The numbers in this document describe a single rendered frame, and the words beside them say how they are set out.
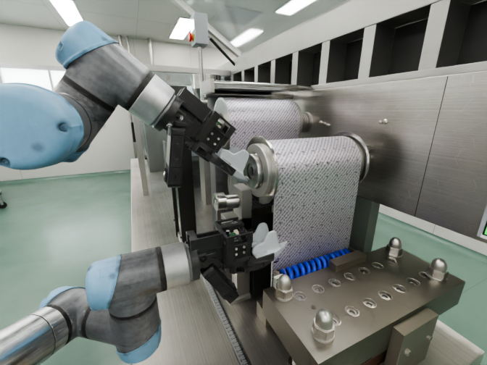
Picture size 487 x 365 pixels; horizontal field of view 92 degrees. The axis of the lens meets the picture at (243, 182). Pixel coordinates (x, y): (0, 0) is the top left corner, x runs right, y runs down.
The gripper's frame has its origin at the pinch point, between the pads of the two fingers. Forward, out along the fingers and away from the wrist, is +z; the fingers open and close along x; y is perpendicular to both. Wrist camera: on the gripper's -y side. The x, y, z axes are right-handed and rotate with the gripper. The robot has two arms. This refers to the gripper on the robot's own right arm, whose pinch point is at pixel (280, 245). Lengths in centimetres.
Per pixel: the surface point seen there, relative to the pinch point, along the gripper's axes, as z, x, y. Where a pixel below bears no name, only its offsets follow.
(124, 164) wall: -54, 556, -91
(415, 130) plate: 30.1, -5.7, 24.1
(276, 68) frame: 31, 54, 45
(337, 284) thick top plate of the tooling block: 8.6, -8.9, -6.5
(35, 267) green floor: -123, 207, -109
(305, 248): 6.9, -0.3, -2.4
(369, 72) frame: 30.9, 8.6, 37.6
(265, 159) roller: -3.4, 1.6, 19.2
